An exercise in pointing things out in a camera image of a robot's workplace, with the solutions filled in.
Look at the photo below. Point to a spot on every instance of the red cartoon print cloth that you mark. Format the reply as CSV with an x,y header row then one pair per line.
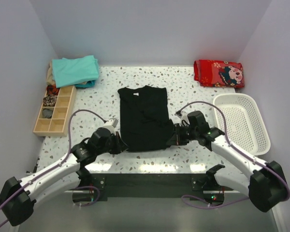
x,y
217,73

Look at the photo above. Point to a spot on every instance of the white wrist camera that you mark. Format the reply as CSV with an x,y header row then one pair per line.
x,y
111,124
183,116

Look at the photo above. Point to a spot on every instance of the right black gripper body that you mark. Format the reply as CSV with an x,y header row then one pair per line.
x,y
189,134

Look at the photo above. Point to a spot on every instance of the black t shirt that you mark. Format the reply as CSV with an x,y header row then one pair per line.
x,y
145,124

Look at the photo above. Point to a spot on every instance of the folded teal t shirt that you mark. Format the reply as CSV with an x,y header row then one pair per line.
x,y
68,72

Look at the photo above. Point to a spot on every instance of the aluminium rail frame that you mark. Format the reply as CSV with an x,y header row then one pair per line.
x,y
72,181

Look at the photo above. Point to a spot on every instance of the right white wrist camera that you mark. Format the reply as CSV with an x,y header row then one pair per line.
x,y
183,116

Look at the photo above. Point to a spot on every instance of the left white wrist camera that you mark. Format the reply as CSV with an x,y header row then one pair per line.
x,y
111,124

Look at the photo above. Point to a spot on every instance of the patterned rolled sock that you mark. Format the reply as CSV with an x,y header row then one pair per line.
x,y
49,101

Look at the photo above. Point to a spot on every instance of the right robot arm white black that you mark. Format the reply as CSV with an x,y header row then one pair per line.
x,y
239,157

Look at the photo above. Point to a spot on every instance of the white perforated plastic basket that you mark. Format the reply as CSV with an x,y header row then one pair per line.
x,y
245,125

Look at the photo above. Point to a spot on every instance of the red black rolled sock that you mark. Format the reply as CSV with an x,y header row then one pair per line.
x,y
52,91

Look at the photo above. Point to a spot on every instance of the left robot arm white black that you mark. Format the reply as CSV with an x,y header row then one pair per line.
x,y
18,197

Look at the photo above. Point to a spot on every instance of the wooden compartment organizer box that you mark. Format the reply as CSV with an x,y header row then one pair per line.
x,y
58,124

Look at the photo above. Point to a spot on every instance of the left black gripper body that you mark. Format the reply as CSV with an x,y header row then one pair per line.
x,y
110,147

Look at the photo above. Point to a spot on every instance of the grey rolled sock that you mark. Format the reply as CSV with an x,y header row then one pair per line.
x,y
47,113

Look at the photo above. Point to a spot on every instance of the folded beige t shirt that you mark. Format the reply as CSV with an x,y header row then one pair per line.
x,y
49,77

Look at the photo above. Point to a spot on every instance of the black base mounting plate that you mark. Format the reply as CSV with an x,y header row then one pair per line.
x,y
104,186

